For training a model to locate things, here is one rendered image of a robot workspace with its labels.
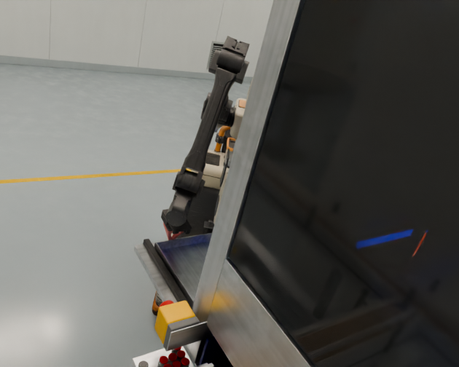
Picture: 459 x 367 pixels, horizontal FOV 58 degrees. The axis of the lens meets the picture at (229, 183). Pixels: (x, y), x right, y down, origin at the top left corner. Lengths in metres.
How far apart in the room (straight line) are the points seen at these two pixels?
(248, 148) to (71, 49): 5.47
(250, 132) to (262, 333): 0.38
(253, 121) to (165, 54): 5.84
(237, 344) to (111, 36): 5.61
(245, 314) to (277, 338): 0.10
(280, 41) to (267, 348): 0.54
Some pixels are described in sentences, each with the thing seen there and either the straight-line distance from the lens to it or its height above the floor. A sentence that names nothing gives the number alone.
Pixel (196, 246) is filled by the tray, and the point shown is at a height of 0.88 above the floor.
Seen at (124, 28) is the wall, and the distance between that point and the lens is 6.26.
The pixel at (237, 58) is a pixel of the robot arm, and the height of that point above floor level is 1.50.
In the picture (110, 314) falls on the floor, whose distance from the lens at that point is 2.37.
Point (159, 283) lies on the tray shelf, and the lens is 1.27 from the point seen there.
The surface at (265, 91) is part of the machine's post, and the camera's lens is 0.73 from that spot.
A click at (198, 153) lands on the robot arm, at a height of 1.24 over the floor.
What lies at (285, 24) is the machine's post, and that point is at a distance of 0.71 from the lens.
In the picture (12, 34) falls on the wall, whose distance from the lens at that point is 5.99.
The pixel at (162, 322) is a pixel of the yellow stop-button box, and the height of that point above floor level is 1.01.
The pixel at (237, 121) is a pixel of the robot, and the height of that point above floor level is 1.18.
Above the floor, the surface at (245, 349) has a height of 1.09.
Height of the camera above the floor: 1.74
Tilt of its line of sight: 27 degrees down
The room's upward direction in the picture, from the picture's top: 15 degrees clockwise
